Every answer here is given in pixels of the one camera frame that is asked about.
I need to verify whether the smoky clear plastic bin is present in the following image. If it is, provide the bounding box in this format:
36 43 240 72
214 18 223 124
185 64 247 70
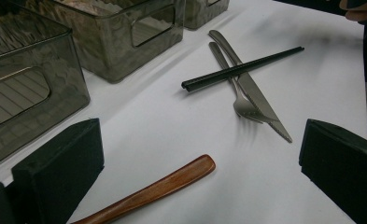
184 0 231 31
16 0 186 84
0 3 92 174

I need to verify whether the steel table knife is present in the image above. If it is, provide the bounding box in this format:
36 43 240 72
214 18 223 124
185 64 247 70
207 29 293 144

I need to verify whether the black chopstick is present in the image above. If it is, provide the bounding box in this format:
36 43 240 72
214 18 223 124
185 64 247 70
180 46 304 91
183 48 305 93

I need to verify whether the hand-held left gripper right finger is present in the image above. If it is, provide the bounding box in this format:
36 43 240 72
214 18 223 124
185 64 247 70
298 119 367 224

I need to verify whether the white table cover sheet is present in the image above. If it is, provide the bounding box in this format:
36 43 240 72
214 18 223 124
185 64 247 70
0 0 367 224

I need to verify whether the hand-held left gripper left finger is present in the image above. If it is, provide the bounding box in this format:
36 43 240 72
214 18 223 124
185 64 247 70
11 118 105 224

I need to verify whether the steel fork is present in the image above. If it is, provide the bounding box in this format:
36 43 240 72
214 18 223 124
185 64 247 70
208 41 266 124

